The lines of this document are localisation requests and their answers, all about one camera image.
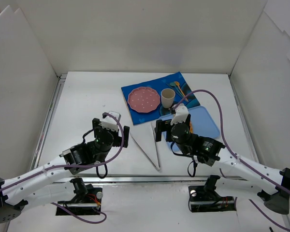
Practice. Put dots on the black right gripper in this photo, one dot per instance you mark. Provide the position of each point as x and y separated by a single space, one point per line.
158 129

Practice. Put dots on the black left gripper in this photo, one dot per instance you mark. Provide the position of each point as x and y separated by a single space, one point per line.
125 136

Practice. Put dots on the orange croissant bread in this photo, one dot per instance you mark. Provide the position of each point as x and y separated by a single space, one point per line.
191 127

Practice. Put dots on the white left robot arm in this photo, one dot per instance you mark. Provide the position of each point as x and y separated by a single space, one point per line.
56 180

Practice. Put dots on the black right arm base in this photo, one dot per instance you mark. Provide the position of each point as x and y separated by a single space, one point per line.
204 199

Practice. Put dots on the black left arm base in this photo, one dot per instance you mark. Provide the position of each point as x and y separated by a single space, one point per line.
86 199

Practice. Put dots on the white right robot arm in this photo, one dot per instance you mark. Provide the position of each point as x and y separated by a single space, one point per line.
270 185

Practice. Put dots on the light blue tray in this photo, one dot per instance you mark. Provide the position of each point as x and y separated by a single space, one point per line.
201 122

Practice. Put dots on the beige cup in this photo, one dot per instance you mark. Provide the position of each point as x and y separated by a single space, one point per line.
167 97

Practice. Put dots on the blue placemat cloth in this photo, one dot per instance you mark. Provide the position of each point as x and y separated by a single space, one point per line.
158 85

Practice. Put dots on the pink dotted plate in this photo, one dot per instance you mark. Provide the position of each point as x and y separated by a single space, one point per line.
143 99

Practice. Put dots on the green spoon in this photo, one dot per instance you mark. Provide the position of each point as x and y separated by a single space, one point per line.
177 91

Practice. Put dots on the orange spoon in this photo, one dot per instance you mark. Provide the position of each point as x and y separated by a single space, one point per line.
177 84

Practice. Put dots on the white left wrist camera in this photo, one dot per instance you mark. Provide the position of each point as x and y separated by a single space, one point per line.
108 122

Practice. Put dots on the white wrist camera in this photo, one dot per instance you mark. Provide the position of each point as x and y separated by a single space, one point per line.
180 114
108 122

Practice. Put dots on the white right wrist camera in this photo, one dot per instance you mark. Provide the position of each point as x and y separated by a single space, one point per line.
180 114

